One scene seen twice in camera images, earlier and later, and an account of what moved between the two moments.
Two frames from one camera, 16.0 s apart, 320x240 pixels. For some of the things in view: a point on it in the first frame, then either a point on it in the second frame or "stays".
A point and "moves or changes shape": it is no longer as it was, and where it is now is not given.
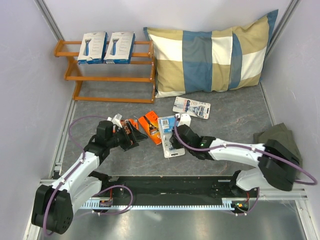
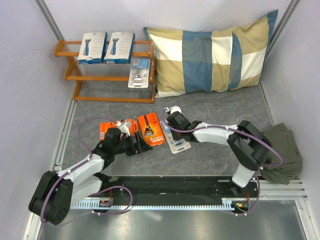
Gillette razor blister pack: (192, 108) → (139, 72)
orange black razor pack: (150, 122) moves or changes shape
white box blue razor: (93, 48) stays
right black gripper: (173, 140) → (176, 137)
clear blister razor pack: (166, 124) moves or changes shape
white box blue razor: (120, 48) stays
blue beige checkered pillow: (187, 61) stays
